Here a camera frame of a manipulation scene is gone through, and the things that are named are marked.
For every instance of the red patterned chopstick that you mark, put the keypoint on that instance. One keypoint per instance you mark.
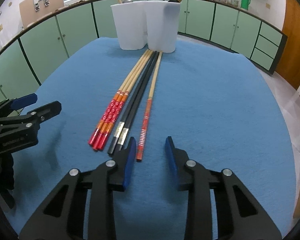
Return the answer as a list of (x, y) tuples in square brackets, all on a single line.
[(115, 99), (120, 99)]

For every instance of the white twin utensil holder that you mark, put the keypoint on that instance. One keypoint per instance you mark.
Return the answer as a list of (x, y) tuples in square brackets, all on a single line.
[(147, 23)]

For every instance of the blue table mat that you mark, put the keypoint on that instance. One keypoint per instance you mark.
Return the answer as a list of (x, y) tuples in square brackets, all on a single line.
[(214, 104)]

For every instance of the green lower kitchen cabinets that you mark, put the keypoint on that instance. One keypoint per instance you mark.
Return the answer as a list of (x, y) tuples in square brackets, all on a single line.
[(29, 59)]

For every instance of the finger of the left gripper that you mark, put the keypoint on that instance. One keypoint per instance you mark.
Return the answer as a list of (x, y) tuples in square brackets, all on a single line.
[(47, 111), (24, 101)]

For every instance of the red striped bamboo chopstick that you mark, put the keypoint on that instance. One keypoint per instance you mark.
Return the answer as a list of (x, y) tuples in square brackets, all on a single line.
[(142, 140)]

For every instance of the cardboard board with device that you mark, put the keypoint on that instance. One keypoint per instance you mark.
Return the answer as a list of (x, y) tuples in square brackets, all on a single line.
[(33, 10)]

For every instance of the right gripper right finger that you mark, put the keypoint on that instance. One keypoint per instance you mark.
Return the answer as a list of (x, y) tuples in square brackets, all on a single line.
[(239, 214)]

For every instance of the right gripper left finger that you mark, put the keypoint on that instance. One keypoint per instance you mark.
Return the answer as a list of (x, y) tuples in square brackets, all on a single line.
[(83, 194)]

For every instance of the green thermos flask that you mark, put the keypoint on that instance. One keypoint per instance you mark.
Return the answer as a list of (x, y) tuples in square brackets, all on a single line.
[(245, 4)]

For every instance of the brown wooden door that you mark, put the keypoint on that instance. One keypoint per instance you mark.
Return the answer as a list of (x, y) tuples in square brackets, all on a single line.
[(289, 64)]

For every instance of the black chopstick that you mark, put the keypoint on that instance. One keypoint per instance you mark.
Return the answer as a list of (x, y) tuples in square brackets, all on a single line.
[(131, 99), (137, 99)]

